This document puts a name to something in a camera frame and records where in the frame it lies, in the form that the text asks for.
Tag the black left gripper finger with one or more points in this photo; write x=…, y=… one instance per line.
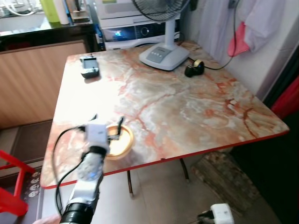
x=121, y=126
x=94, y=118

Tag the small grey handheld device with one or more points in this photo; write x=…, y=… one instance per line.
x=88, y=66

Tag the marble pattern table red edge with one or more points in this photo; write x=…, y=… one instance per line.
x=187, y=107

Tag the wooden cabinet with black top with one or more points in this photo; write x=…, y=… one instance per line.
x=32, y=79

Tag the white standing fan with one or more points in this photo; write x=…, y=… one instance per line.
x=163, y=57

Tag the red fabric item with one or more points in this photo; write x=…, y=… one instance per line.
x=287, y=100

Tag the white washing machine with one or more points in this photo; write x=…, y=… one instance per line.
x=126, y=32

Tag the black tape dispenser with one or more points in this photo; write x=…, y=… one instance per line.
x=194, y=70

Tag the white bottle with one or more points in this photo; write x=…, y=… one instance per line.
x=62, y=11

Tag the red plastic stool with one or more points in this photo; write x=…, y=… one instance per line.
x=14, y=200

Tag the green bottle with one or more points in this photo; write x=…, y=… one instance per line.
x=49, y=10

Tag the pink hanging cloth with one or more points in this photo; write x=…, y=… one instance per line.
x=237, y=44

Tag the white hanging garment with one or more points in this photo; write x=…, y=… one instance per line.
x=264, y=23

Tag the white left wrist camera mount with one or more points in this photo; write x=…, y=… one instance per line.
x=97, y=134

